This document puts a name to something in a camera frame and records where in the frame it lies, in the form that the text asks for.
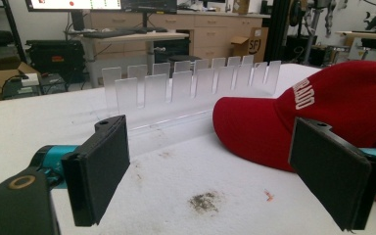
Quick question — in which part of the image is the open cardboard box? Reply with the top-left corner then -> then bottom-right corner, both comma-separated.
0,62 -> 41,103

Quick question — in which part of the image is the white table cloth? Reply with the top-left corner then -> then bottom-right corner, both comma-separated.
0,63 -> 376,235

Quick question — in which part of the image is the red baseball cap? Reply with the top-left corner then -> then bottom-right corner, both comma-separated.
211,60 -> 376,207

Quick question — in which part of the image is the wooden desk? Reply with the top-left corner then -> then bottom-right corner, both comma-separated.
74,31 -> 190,88

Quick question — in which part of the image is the black keyboard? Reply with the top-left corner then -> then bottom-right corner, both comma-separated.
81,28 -> 138,39

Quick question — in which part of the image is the black metal stand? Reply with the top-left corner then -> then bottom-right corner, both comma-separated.
271,0 -> 291,64

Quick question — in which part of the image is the brown cardboard box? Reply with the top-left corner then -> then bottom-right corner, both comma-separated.
230,26 -> 270,64

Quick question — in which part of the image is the clear acrylic slotted rack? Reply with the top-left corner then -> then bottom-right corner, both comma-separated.
101,54 -> 282,156

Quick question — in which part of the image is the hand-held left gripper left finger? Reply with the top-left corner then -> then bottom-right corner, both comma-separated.
31,114 -> 131,228

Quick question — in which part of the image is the computer monitor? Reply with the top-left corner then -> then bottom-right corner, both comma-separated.
24,0 -> 178,15

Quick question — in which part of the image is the wooden drawer cabinet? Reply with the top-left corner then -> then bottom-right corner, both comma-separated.
89,10 -> 271,62

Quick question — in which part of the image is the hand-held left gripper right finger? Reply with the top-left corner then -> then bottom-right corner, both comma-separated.
288,117 -> 376,232

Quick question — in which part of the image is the black equipment case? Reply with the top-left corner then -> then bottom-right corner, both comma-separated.
25,39 -> 86,76

